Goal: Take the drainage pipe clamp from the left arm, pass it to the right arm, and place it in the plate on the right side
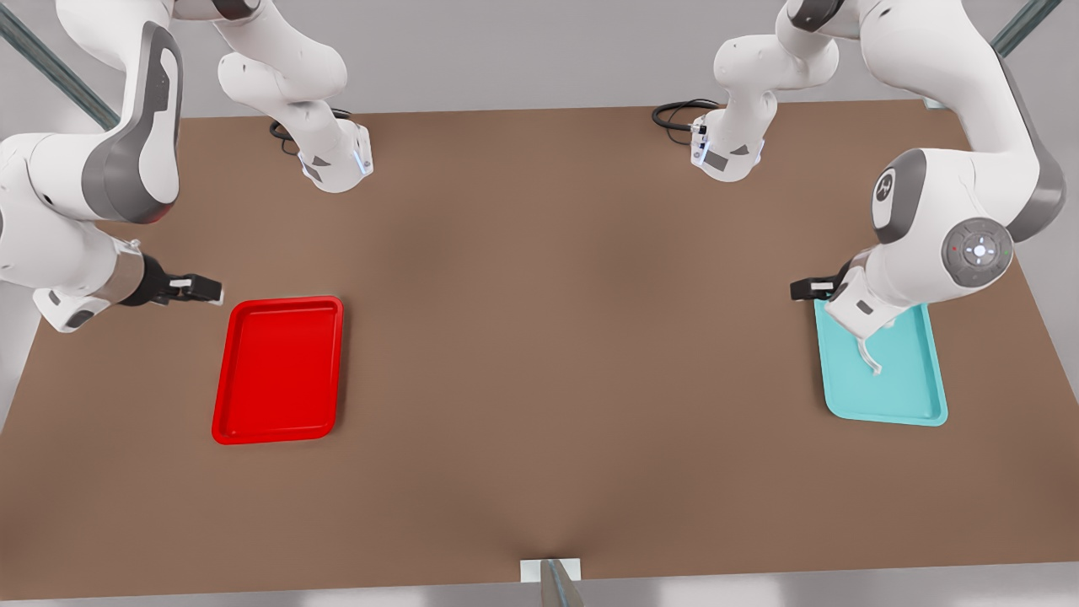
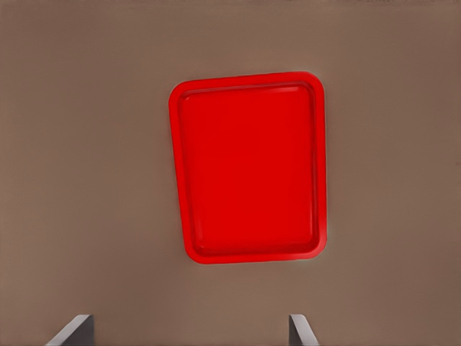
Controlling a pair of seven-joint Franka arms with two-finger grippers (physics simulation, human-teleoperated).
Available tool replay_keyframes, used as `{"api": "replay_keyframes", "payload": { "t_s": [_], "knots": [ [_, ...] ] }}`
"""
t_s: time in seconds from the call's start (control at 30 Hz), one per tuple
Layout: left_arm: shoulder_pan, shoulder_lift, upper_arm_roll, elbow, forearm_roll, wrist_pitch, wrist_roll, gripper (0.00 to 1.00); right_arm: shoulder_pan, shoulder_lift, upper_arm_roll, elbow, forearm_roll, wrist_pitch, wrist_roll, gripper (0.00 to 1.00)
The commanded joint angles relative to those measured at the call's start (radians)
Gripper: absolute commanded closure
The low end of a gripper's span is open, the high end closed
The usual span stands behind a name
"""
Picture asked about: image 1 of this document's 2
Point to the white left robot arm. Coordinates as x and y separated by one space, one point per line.
944 211

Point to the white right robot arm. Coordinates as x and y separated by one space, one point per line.
135 143

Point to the white drainage pipe clamp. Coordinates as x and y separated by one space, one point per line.
868 354

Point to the teal rectangular tray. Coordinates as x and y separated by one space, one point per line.
893 375

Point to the red rectangular tray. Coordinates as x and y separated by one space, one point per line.
280 369

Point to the silver frame post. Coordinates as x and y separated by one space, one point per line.
1020 25
50 63
556 582

